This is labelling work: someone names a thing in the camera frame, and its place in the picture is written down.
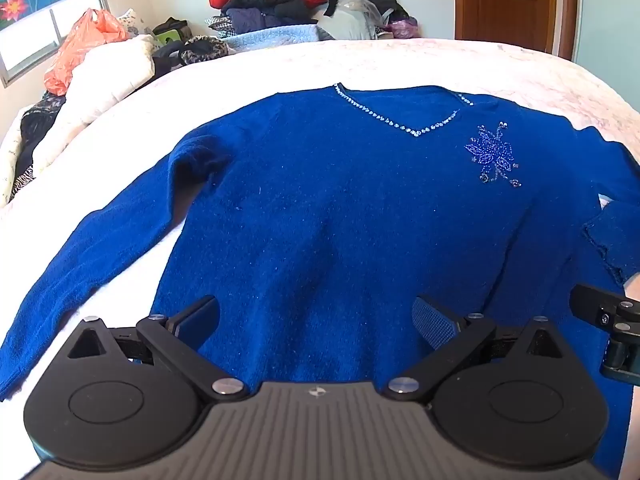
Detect pink blanket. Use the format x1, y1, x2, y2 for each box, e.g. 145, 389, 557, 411
0, 35, 640, 480

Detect black patterned cloth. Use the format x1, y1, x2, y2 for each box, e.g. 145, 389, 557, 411
9, 91, 67, 196

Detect blue beaded sweater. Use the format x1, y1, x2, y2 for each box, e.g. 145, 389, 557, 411
0, 82, 640, 480

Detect light blue towel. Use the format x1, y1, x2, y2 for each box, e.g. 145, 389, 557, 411
220, 24, 336, 53

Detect green and black bag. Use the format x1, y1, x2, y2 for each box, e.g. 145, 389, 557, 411
151, 17, 190, 47

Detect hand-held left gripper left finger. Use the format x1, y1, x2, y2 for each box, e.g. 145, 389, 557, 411
65, 296, 248, 403

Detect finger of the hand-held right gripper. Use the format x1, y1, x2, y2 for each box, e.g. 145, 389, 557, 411
570, 284, 640, 333

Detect window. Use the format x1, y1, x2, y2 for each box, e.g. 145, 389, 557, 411
0, 0, 109, 88

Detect orange plastic bag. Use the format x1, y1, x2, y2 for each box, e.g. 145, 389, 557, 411
44, 8, 128, 96

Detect leopard print cloth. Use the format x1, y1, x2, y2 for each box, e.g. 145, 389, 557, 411
177, 35, 231, 67

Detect white quilted jacket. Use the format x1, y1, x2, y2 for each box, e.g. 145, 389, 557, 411
0, 34, 157, 203

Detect clear plastic bag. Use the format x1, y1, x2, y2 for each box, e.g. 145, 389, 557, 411
320, 0, 385, 41

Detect purple bag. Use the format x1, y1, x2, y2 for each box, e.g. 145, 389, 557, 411
382, 16, 420, 40

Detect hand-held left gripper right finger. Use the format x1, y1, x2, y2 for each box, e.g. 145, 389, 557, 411
382, 296, 568, 403

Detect white floral cloth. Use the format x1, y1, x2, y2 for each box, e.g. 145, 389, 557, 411
117, 8, 147, 39

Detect brown wooden door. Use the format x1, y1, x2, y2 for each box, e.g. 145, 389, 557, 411
454, 0, 578, 61

